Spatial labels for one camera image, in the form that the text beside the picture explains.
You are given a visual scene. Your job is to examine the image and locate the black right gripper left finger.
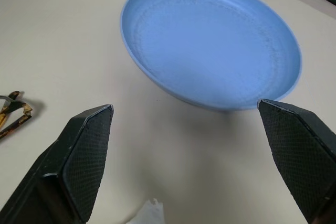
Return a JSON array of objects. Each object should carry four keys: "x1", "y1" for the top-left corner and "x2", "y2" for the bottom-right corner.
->
[{"x1": 0, "y1": 104, "x2": 115, "y2": 224}]

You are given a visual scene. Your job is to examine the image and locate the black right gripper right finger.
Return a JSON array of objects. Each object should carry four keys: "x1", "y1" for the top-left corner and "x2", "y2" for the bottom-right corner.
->
[{"x1": 257, "y1": 99, "x2": 336, "y2": 224}]

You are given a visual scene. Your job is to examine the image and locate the tortoiseshell eyeglasses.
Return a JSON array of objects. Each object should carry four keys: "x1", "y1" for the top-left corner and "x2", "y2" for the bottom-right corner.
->
[{"x1": 0, "y1": 90, "x2": 34, "y2": 141}]

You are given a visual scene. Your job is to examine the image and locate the white crumpled paper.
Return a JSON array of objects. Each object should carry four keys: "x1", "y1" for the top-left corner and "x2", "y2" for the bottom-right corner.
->
[{"x1": 127, "y1": 198, "x2": 165, "y2": 224}]

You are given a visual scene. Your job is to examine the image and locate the blue round plate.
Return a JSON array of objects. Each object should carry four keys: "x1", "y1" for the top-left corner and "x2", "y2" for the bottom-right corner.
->
[{"x1": 120, "y1": 0, "x2": 303, "y2": 112}]

